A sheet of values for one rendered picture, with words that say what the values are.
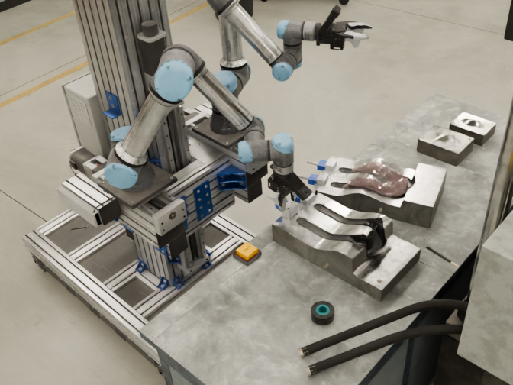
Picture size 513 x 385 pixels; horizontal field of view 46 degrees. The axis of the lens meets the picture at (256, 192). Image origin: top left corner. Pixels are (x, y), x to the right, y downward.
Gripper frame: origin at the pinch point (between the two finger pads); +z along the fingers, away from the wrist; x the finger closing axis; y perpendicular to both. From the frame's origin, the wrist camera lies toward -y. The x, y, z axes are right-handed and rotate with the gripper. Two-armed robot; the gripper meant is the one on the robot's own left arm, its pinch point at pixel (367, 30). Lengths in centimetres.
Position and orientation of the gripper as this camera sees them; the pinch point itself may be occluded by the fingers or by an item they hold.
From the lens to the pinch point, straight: 243.3
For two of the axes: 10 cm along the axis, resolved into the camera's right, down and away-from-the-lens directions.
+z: 9.5, 1.5, -2.7
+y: 1.0, 6.9, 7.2
